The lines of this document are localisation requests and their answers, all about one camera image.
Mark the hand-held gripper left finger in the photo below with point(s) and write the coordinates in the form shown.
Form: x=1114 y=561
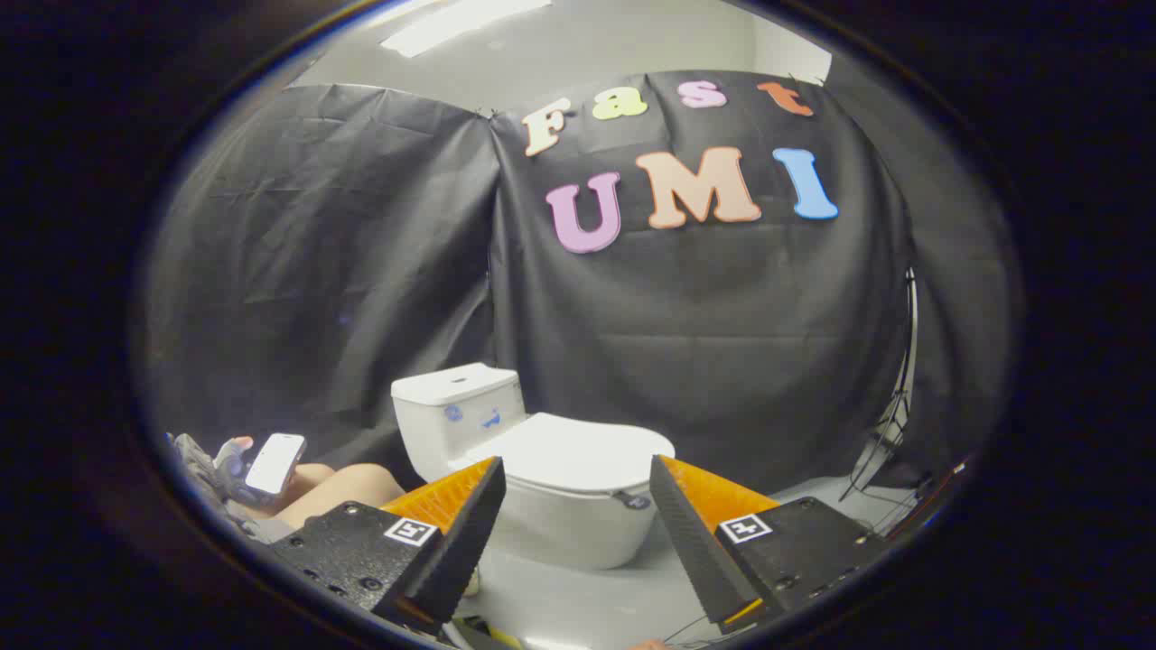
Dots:
x=461 y=542

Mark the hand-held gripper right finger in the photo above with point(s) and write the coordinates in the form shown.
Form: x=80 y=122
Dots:
x=691 y=542

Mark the white toilet lid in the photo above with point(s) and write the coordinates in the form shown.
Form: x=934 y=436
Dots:
x=569 y=451

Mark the white toilet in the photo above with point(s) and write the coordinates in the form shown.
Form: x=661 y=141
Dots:
x=578 y=533

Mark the black backdrop cloth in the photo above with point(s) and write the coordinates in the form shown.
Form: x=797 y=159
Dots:
x=722 y=316

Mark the dark floor equipment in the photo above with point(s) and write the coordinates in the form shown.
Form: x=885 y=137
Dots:
x=930 y=498

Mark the black light stand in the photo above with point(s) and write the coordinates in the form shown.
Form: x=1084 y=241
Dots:
x=910 y=361

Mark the ceiling light panel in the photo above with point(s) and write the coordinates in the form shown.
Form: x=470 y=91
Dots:
x=452 y=23

